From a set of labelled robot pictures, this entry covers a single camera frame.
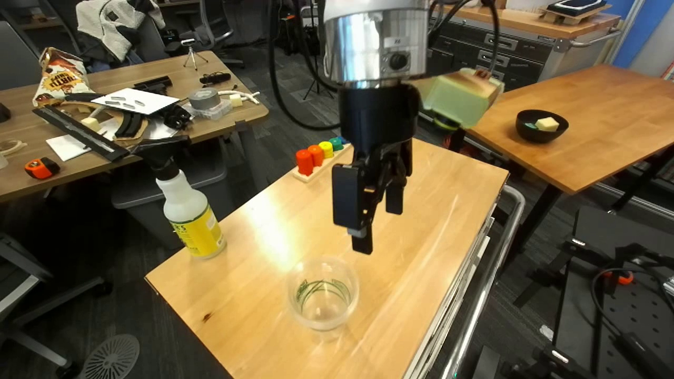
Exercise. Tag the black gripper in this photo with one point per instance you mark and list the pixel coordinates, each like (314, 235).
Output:
(381, 118)

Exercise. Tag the wooden block base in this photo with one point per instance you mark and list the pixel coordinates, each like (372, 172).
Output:
(320, 172)

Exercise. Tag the green toy block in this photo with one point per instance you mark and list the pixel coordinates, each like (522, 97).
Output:
(335, 145)

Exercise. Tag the yellow toy block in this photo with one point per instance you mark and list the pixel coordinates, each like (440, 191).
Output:
(325, 149)

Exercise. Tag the orange red toy vegetable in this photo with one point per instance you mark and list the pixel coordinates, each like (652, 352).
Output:
(316, 155)

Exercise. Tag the red toy block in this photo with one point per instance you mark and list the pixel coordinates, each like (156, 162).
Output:
(304, 161)

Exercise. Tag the black table leg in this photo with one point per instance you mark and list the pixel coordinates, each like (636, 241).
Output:
(540, 211)

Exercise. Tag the small green food piece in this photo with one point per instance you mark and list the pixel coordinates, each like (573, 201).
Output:
(532, 126)

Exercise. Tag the white bottle yellow label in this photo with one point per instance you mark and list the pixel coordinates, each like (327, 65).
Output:
(192, 224)

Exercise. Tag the black bowl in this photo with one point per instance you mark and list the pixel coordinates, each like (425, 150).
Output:
(554, 137)

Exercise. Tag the pale yellow food piece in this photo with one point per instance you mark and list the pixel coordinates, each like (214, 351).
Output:
(549, 124)

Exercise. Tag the black office chair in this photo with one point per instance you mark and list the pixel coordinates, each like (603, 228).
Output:
(175, 176)

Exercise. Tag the grey tape roll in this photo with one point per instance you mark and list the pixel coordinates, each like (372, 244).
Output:
(206, 99)

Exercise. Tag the small black desk item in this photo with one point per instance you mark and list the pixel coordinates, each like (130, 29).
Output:
(216, 78)

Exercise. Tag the black tool chest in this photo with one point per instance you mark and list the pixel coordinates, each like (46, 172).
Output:
(540, 53)

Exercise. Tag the flat black desk item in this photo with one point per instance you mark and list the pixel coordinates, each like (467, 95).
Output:
(152, 85)

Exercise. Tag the white paper sheet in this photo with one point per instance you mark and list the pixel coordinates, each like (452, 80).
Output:
(133, 99)

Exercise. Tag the black perforated breadboard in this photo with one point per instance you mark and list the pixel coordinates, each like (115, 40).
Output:
(633, 330)

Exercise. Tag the wooden tray with tablet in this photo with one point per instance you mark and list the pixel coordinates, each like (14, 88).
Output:
(575, 9)

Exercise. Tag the grey floor fan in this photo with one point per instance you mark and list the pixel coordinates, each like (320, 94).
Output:
(108, 358)

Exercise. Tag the long black bar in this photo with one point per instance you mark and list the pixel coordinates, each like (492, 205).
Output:
(77, 129)

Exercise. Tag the small white card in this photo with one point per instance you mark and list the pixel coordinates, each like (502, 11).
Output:
(69, 149)

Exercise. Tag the white cloth on chair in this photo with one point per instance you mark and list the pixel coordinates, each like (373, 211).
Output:
(117, 25)

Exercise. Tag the orange black tape measure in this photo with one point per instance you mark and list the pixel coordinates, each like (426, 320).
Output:
(40, 170)

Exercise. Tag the snack chips bag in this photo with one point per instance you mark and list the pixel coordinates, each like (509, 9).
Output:
(59, 75)

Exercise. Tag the grey office chair base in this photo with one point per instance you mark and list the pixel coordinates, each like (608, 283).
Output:
(29, 295)

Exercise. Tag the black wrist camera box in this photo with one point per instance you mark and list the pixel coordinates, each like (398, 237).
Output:
(348, 197)

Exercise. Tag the metal cart frame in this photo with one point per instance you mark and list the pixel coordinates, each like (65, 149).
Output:
(450, 309)

